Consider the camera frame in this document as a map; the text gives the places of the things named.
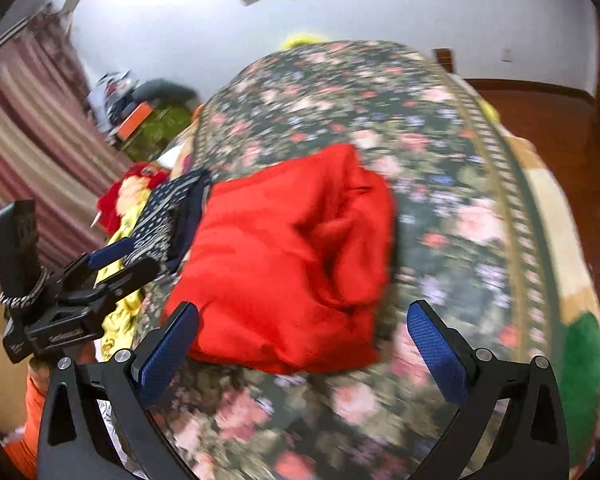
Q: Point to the yellow pillow behind bed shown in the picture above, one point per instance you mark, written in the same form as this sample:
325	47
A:
301	39

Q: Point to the navy patterned folded garment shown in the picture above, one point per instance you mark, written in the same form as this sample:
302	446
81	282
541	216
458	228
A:
168	223

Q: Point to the striped maroon curtain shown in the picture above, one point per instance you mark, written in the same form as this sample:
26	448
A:
50	148

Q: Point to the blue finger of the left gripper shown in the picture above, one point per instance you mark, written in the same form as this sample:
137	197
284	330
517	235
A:
111	253
129	280

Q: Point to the red zip jacket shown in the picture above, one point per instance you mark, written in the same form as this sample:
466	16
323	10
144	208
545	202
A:
289	266

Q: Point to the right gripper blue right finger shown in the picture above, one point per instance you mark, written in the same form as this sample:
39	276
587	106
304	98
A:
531	442

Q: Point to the orange sleeved left forearm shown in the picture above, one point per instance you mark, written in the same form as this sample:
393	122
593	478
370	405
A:
23	452

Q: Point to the black phone on gripper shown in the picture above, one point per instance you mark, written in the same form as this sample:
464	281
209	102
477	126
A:
20	266

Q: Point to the red plush toy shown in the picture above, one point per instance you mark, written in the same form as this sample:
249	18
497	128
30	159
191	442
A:
131	190

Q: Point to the left hand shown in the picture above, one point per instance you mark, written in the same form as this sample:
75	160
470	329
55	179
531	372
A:
39	369

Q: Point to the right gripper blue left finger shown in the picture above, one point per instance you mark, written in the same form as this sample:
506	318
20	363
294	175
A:
74	442

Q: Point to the colourful striped blanket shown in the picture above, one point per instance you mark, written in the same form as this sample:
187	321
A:
577	302

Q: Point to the yellow garment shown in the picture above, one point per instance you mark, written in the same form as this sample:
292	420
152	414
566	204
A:
118	326

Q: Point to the floral bed cover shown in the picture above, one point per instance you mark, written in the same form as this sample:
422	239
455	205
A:
467	239

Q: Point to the orange box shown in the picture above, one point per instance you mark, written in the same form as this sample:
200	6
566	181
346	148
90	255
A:
134	120

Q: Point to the wall socket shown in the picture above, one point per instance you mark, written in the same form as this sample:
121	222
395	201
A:
507	56

